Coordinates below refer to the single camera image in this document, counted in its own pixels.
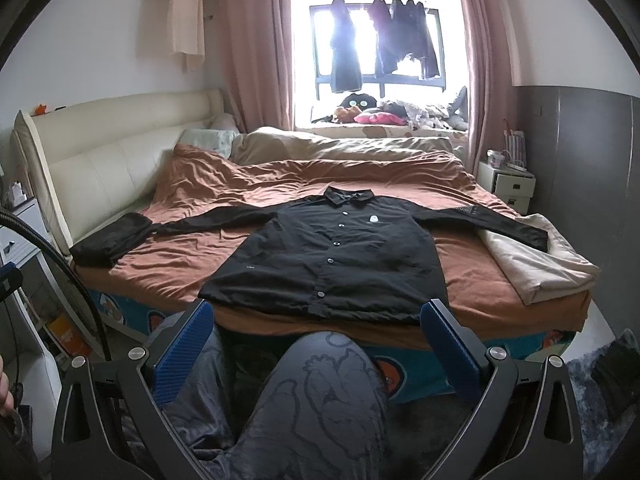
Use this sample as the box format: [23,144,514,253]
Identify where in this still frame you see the black cable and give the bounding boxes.
[0,208,113,362]

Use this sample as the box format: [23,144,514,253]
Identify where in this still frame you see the light green pillow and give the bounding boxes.
[178,128,240,158]

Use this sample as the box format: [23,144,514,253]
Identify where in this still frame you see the white nightstand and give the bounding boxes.
[1,228,100,457]
[476,162,536,216]

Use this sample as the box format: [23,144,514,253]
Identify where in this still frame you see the pink curtain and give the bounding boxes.
[461,0,515,174]
[214,0,294,132]

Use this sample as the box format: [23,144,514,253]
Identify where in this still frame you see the patterned grey trouser leg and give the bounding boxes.
[163,327,387,479]

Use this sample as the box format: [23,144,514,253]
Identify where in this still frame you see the cream folded blanket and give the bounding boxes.
[478,214,600,306]

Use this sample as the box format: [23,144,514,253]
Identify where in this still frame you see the white right nightstand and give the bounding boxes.
[476,162,536,216]

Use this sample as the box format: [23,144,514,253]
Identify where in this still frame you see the cartoon printed bed sheet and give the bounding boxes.
[90,290,575,403]

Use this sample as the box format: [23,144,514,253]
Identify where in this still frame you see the cream hanging cloth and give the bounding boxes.
[167,0,205,70]

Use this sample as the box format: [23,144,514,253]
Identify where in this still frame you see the black button-up shirt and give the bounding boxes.
[70,186,548,324]

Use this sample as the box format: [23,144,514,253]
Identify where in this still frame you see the black plush toy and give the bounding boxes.
[341,92,378,110]

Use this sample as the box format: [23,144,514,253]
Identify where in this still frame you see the beige duvet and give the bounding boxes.
[230,127,465,166]

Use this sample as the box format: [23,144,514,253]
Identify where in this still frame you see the cream leather headboard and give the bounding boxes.
[12,90,224,254]

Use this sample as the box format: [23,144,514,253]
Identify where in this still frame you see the dark hanging garments right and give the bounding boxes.
[368,0,440,79]

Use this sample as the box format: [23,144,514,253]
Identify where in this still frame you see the right pink curtain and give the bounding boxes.
[461,0,515,174]

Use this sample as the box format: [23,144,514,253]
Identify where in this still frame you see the left pink curtain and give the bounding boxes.
[214,0,294,132]

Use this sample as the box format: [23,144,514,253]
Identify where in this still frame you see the person's left hand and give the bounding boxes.
[0,356,14,416]

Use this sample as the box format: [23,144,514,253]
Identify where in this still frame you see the dark hanging garment left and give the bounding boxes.
[330,0,362,93]

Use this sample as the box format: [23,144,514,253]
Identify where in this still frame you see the white left nightstand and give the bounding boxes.
[1,228,100,457]

